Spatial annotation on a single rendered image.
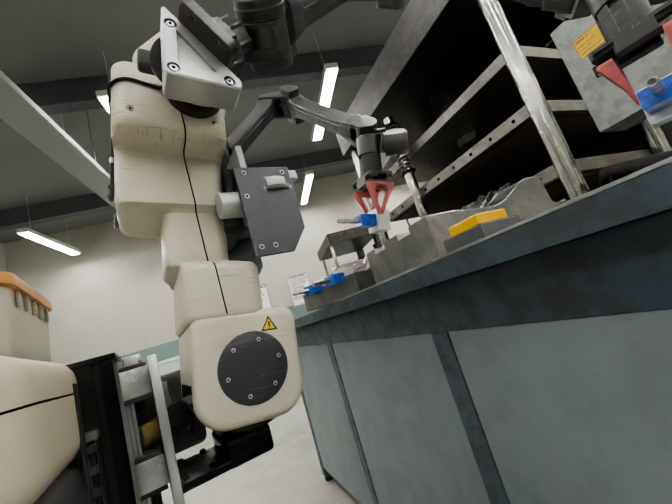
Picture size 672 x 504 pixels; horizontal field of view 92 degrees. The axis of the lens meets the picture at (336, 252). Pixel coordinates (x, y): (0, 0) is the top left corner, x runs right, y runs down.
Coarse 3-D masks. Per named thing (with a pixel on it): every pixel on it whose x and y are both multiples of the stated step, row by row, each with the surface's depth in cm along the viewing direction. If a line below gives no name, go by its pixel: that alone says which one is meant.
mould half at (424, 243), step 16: (512, 192) 74; (528, 192) 76; (544, 192) 78; (480, 208) 68; (496, 208) 70; (512, 208) 72; (528, 208) 74; (544, 208) 76; (416, 224) 65; (432, 224) 63; (448, 224) 64; (400, 240) 71; (416, 240) 66; (432, 240) 62; (368, 256) 85; (384, 256) 78; (400, 256) 72; (416, 256) 67; (432, 256) 63; (384, 272) 79; (400, 272) 73
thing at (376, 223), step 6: (372, 210) 80; (360, 216) 78; (366, 216) 78; (372, 216) 78; (378, 216) 79; (384, 216) 79; (342, 222) 77; (348, 222) 78; (354, 222) 78; (360, 222) 78; (366, 222) 78; (372, 222) 78; (378, 222) 78; (384, 222) 79; (372, 228) 81; (378, 228) 78; (384, 228) 79; (390, 228) 79
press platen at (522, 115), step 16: (528, 112) 121; (560, 112) 125; (576, 112) 130; (496, 128) 133; (512, 128) 127; (480, 144) 141; (496, 144) 138; (464, 160) 151; (448, 176) 161; (400, 208) 201
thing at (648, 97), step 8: (648, 80) 40; (656, 80) 41; (664, 80) 43; (648, 88) 44; (656, 88) 41; (664, 88) 42; (640, 96) 45; (648, 96) 44; (656, 96) 44; (664, 96) 43; (640, 104) 48; (648, 104) 44; (656, 104) 44; (664, 104) 45; (648, 112) 46; (656, 112) 47; (664, 112) 46; (648, 120) 48; (656, 120) 47; (664, 120) 47
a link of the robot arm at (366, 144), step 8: (360, 136) 81; (368, 136) 81; (376, 136) 81; (360, 144) 81; (368, 144) 80; (376, 144) 81; (384, 144) 81; (360, 152) 81; (368, 152) 80; (376, 152) 81; (384, 152) 83
